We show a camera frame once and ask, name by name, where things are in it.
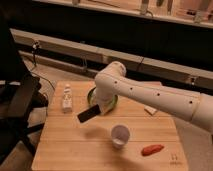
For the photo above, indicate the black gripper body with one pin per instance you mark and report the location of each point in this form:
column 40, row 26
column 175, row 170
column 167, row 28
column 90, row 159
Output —
column 89, row 113

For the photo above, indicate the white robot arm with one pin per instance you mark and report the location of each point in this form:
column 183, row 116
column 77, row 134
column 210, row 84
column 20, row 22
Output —
column 191, row 106

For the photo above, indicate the green ceramic bowl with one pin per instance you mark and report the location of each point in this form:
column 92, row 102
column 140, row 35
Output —
column 113, row 101

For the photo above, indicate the white eraser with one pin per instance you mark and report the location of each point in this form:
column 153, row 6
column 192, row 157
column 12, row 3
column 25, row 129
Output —
column 150, row 110

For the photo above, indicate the white plastic bottle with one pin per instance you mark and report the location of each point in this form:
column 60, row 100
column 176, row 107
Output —
column 67, row 99

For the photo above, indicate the black chair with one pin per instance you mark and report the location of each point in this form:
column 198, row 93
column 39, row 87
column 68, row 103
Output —
column 16, row 103

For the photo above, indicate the red sausage-shaped toy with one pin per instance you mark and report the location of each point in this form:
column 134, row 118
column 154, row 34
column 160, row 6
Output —
column 149, row 150

